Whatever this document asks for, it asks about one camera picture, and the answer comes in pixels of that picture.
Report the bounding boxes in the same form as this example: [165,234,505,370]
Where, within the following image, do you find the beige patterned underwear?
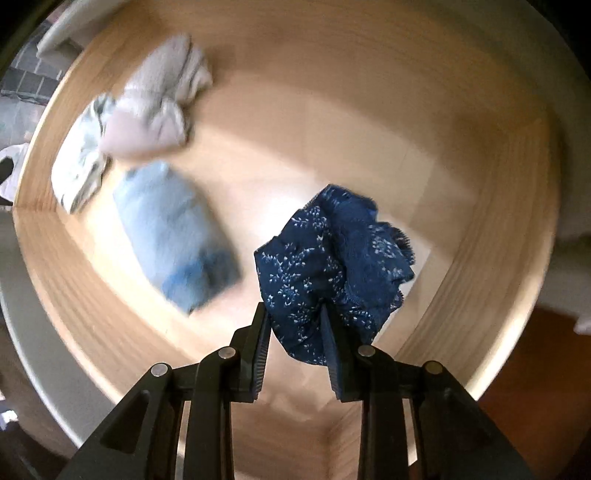
[99,34,214,160]

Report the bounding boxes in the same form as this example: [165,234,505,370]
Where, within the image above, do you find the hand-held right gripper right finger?
[318,302,536,480]

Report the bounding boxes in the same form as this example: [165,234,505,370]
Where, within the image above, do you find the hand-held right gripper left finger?
[58,300,273,480]

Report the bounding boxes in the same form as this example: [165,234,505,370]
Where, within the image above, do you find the grey padded wooden drawer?
[0,0,561,480]

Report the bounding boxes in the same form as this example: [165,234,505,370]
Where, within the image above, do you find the grey blue plaid blanket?
[0,23,70,144]

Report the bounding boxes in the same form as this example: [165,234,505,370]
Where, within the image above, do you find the white green patterned underwear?
[51,95,112,215]

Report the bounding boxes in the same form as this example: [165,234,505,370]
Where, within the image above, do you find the light blue knit underwear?
[113,161,243,315]

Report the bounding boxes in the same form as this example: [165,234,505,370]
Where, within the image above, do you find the navy floral underwear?
[254,184,416,367]

